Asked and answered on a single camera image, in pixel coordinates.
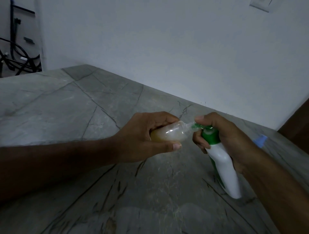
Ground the person's left hand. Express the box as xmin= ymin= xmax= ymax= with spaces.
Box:
xmin=112 ymin=111 xmax=182 ymax=165

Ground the person's right hand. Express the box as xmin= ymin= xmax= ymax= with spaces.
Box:
xmin=192 ymin=112 xmax=260 ymax=174

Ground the clear plastic liquid refill pouch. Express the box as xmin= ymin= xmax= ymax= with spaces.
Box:
xmin=150 ymin=121 xmax=199 ymax=143

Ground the white bottle with green cap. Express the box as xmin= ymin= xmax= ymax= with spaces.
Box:
xmin=193 ymin=123 xmax=242 ymax=199

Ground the person's right forearm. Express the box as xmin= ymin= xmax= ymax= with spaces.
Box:
xmin=241 ymin=148 xmax=309 ymax=234

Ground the person's left forearm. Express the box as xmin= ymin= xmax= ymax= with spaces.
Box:
xmin=0 ymin=137 xmax=119 ymax=202

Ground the small blue object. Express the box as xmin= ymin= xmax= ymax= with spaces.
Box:
xmin=252 ymin=135 xmax=268 ymax=148

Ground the dark brown wooden furniture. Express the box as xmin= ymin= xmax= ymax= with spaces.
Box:
xmin=278 ymin=98 xmax=309 ymax=155

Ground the white wall switch plate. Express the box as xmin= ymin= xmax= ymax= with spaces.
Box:
xmin=249 ymin=0 xmax=273 ymax=13

